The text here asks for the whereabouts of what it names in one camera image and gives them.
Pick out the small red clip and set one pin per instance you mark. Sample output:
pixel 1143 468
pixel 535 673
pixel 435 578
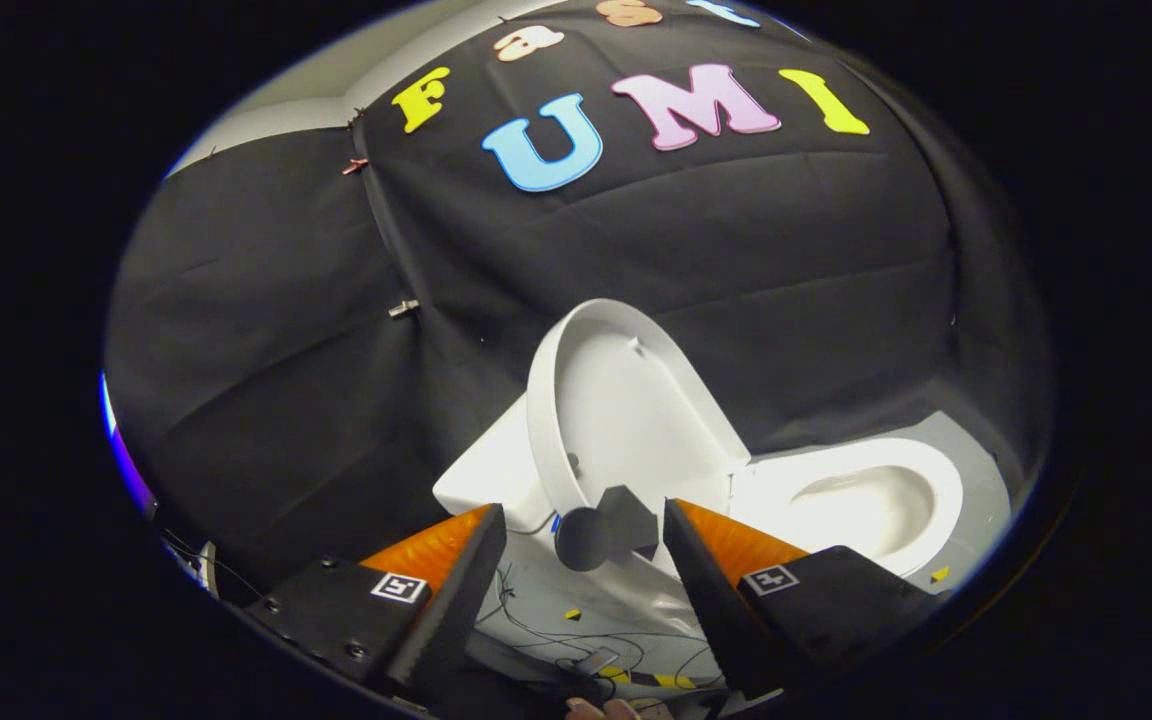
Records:
pixel 356 165

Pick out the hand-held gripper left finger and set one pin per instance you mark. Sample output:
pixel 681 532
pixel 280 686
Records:
pixel 466 590

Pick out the black backdrop cloth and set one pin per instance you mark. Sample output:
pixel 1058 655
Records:
pixel 736 250

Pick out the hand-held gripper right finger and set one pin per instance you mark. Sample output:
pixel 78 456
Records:
pixel 706 590

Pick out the small silver clip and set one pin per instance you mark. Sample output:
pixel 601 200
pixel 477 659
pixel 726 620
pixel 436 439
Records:
pixel 403 308

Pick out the white toilet seat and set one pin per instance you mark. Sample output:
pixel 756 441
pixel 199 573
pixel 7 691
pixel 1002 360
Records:
pixel 766 480

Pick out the white toilet tank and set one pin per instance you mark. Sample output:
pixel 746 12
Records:
pixel 496 480

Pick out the small grey adapter box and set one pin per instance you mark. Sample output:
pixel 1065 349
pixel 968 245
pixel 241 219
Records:
pixel 598 661

